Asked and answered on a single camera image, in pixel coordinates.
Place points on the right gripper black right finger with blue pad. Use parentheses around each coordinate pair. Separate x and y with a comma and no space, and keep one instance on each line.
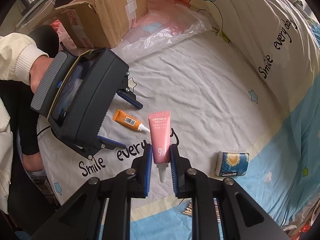
(221,209)

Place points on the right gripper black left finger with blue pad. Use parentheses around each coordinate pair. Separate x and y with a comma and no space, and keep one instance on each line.
(101,209)

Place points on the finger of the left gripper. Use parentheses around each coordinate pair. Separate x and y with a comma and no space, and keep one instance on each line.
(106,143)
(130,97)

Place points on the pink sunscreen tube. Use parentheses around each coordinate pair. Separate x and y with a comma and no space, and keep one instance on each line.
(160,131)

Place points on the person's hand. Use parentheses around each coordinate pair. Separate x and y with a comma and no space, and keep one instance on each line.
(38,70)

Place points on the orange cream tube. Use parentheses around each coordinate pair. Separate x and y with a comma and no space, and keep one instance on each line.
(128,121)

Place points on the blue tissue pack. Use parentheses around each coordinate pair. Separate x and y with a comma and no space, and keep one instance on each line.
(230,164)

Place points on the bag of cotton swabs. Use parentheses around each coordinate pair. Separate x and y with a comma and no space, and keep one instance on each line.
(188,210)

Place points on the brown cardboard box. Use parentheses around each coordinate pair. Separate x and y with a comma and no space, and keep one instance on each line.
(98,23)

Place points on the clear plastic bag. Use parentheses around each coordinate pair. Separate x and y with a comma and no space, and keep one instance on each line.
(166,23)

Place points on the cartoon print bed sheet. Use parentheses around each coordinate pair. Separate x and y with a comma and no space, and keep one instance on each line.
(251,84)

